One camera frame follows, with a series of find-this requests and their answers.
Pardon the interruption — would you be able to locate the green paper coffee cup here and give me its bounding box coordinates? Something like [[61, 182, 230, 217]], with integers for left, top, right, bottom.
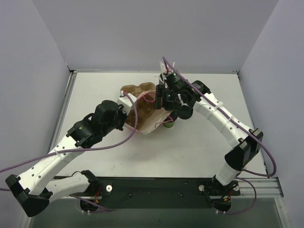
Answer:
[[162, 121, 175, 128]]

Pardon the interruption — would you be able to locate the brown paper takeout bag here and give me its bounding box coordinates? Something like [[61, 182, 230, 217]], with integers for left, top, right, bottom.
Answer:
[[135, 90, 174, 135]]

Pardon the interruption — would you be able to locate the brown cardboard cup carrier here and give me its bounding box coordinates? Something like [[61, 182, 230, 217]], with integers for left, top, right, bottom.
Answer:
[[120, 82, 156, 97], [136, 95, 155, 130]]

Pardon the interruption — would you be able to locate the black plastic cup lid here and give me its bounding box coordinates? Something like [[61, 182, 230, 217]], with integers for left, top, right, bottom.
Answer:
[[177, 106, 193, 120], [168, 111, 178, 123]]

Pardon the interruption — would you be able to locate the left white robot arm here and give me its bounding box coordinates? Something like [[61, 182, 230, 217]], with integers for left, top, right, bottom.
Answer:
[[5, 97, 134, 217]]

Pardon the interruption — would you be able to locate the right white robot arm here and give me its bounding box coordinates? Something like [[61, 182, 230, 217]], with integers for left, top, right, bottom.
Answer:
[[155, 72, 263, 186]]

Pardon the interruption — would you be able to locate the grey cylindrical straw holder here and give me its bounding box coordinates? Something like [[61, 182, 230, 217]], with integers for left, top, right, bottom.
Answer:
[[158, 74, 165, 85]]

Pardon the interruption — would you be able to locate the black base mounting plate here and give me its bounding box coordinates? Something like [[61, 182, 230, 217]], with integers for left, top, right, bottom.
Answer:
[[75, 177, 240, 210]]

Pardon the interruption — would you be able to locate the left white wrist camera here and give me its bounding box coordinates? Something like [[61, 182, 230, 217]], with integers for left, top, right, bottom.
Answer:
[[117, 90, 137, 115]]

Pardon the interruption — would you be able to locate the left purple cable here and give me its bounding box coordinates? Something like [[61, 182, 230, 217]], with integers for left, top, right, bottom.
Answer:
[[0, 92, 139, 212]]

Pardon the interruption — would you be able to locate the purple cable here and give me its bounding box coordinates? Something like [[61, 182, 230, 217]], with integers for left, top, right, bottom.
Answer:
[[0, 92, 139, 212], [161, 56, 277, 215]]

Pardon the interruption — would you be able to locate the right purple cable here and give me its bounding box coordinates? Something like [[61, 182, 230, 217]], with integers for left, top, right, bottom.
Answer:
[[161, 56, 277, 215]]

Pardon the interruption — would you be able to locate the aluminium frame rail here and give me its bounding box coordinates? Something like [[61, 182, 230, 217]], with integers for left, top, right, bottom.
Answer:
[[28, 177, 285, 202]]

